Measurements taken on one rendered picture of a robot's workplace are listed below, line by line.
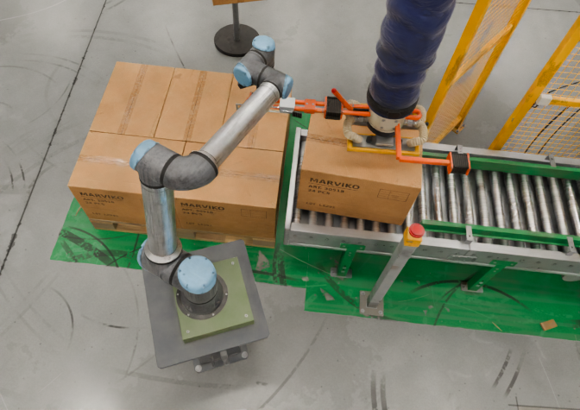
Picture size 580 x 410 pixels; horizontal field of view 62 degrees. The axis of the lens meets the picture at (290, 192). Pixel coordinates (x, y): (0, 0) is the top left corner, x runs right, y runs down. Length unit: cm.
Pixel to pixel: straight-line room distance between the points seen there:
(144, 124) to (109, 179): 43
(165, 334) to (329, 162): 111
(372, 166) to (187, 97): 137
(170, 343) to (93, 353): 95
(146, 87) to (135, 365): 172
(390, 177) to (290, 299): 109
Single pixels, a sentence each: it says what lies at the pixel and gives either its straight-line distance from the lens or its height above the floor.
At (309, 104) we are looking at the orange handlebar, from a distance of 224.
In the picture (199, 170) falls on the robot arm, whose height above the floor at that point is 164.
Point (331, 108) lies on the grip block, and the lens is 223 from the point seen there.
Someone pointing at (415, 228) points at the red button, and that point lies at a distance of 220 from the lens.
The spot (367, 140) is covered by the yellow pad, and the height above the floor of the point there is 114.
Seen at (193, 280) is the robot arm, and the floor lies 108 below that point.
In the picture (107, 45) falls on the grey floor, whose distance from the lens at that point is 452.
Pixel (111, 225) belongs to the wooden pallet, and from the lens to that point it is 333.
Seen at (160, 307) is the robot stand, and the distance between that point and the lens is 231.
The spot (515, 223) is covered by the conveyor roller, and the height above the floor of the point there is 55.
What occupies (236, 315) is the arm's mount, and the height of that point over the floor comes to 81.
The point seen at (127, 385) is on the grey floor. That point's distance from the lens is 305.
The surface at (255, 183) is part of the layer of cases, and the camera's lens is 279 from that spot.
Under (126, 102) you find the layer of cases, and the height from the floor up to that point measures 54.
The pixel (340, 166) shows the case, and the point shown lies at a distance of 240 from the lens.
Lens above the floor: 291
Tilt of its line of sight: 59 degrees down
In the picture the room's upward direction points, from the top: 5 degrees clockwise
